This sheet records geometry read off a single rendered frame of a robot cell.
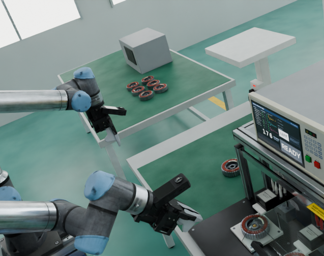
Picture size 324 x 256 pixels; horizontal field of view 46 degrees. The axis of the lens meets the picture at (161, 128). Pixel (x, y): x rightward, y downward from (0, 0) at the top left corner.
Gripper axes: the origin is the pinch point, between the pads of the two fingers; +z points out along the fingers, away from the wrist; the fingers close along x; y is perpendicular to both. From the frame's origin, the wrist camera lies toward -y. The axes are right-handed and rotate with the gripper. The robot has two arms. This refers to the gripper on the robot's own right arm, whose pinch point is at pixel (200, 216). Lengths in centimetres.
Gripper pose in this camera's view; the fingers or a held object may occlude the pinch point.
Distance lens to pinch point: 114.6
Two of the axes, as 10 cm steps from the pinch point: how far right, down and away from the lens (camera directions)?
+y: -5.1, 8.5, 1.2
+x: 3.8, 3.5, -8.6
